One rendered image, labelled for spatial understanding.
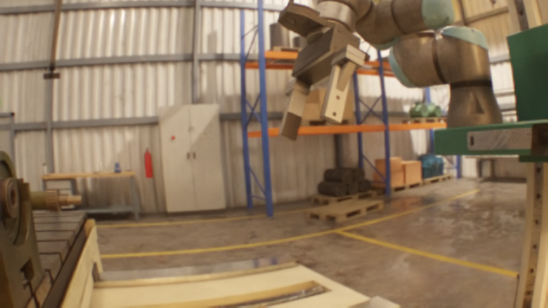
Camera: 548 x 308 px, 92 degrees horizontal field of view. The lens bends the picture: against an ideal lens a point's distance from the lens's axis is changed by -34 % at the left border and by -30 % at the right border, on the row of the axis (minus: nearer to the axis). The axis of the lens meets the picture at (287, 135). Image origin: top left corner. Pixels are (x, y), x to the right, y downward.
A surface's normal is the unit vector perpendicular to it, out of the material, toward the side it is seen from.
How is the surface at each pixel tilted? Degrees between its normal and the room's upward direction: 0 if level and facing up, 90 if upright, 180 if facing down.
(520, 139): 90
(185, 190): 90
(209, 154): 90
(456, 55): 90
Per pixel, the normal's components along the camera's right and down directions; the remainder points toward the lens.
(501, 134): -0.95, 0.04
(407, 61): -0.76, 0.16
